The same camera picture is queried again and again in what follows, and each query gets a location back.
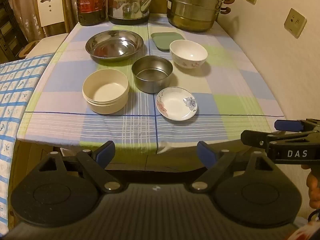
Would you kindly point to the white floral ceramic bowl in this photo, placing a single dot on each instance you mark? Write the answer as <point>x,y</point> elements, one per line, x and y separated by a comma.
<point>187,52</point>

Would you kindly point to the checked pastel tablecloth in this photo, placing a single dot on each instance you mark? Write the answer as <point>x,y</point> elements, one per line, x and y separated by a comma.
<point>225,92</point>

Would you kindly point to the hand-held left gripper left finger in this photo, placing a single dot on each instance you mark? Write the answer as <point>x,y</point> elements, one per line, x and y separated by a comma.
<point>106,153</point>

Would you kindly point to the small floral saucer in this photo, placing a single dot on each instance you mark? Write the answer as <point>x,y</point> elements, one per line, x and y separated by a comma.
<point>175,105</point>

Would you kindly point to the beige curtain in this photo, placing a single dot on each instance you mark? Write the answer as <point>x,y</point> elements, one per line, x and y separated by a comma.
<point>25,5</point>

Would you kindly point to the white chair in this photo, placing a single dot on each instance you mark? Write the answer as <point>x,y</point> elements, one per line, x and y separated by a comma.
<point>50,17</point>

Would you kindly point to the red white cloth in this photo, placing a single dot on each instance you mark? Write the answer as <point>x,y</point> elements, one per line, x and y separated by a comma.
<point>307,231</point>

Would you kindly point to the cooking oil bottle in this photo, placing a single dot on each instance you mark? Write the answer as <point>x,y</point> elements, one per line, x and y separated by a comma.
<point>91,2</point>

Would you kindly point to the black storage rack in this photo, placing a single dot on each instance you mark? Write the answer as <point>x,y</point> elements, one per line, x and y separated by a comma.
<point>7,30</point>

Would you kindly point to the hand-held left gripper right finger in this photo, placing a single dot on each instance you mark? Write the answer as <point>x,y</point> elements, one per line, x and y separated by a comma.
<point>206,153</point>

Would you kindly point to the stainless steel plate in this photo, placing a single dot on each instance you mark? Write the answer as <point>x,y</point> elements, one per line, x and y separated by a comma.
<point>112,45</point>

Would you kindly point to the stainless steel steamer pot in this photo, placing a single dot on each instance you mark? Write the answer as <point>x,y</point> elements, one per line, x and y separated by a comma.
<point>192,12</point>

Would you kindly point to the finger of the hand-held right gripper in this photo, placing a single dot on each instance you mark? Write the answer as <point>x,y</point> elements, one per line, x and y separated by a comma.
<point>287,125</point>
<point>255,136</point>

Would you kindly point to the stainless steel bowl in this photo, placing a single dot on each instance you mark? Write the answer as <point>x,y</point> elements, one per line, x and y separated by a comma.
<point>150,82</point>

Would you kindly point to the cream plastic bowl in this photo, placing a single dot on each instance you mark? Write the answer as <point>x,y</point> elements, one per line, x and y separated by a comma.
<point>105,105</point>

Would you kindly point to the blue white printed cloth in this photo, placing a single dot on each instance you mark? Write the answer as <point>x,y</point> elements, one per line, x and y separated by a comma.
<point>15,92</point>

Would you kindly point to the person's right hand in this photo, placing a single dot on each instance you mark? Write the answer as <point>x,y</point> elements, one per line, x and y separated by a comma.
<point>313,187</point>

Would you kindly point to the stainless steel kettle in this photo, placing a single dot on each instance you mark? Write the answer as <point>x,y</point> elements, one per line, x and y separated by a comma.
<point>125,5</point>

